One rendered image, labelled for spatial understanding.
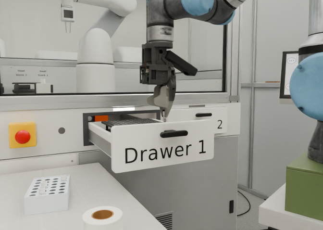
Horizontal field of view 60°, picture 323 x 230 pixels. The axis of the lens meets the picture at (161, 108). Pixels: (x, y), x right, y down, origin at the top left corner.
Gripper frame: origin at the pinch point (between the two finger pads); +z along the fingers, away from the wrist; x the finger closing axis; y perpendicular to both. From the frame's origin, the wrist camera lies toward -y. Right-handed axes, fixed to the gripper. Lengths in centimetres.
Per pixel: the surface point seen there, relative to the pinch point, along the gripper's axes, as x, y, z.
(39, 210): 11.8, 36.1, 17.4
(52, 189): 8.3, 33.1, 14.7
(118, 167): 11.0, 18.6, 10.9
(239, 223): -77, -103, 95
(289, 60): -26, -85, -20
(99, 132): -9.1, 17.9, 5.8
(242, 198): -111, -137, 95
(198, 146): 11.1, -4.0, 8.4
